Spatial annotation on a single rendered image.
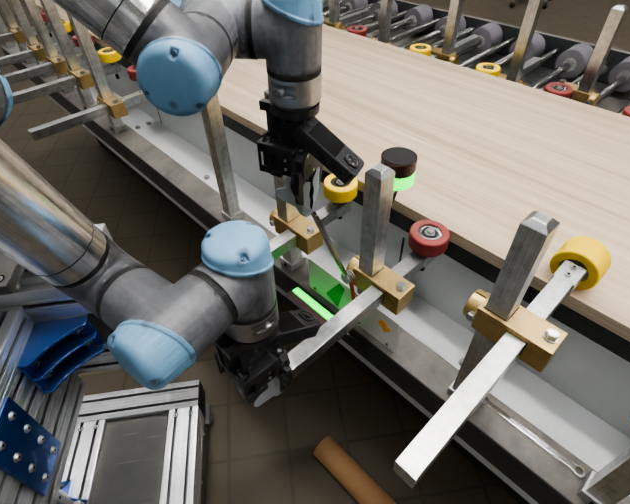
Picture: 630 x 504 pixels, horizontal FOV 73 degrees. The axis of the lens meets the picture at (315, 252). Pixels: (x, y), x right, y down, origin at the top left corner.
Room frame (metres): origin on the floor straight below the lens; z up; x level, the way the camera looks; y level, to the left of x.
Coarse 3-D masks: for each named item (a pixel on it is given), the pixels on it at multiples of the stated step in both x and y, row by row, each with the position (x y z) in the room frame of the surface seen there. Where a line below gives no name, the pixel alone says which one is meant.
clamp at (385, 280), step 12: (348, 264) 0.59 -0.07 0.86; (360, 276) 0.56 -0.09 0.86; (372, 276) 0.55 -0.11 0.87; (384, 276) 0.55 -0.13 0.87; (396, 276) 0.55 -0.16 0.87; (360, 288) 0.56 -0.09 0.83; (384, 288) 0.52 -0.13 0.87; (408, 288) 0.52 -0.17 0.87; (384, 300) 0.51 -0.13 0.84; (396, 300) 0.49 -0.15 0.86; (408, 300) 0.51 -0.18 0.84; (396, 312) 0.49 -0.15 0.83
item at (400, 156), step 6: (390, 150) 0.62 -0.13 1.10; (396, 150) 0.62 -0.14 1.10; (402, 150) 0.62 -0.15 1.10; (408, 150) 0.62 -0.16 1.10; (384, 156) 0.60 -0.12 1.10; (390, 156) 0.60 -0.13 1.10; (396, 156) 0.60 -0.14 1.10; (402, 156) 0.60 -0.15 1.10; (408, 156) 0.60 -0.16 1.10; (414, 156) 0.60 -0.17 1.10; (390, 162) 0.59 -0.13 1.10; (396, 162) 0.59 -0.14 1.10; (402, 162) 0.59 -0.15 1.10; (408, 162) 0.58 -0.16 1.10; (396, 192) 0.61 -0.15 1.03
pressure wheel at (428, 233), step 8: (416, 224) 0.66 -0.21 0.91; (424, 224) 0.66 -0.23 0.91; (432, 224) 0.65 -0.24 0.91; (440, 224) 0.65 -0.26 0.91; (416, 232) 0.63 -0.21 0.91; (424, 232) 0.63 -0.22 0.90; (432, 232) 0.63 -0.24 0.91; (440, 232) 0.63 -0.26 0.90; (448, 232) 0.63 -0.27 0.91; (408, 240) 0.64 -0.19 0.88; (416, 240) 0.61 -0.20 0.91; (424, 240) 0.61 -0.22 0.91; (432, 240) 0.61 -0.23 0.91; (440, 240) 0.61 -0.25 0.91; (448, 240) 0.61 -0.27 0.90; (416, 248) 0.61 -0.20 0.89; (424, 248) 0.60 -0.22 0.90; (432, 248) 0.59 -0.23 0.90; (440, 248) 0.59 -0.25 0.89; (432, 256) 0.59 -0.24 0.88
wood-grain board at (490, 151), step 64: (256, 64) 1.56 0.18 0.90; (384, 64) 1.52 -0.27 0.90; (448, 64) 1.50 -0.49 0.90; (256, 128) 1.12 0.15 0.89; (384, 128) 1.07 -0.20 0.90; (448, 128) 1.05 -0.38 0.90; (512, 128) 1.04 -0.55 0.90; (576, 128) 1.03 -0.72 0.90; (448, 192) 0.77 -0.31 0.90; (512, 192) 0.76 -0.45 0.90; (576, 192) 0.75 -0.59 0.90
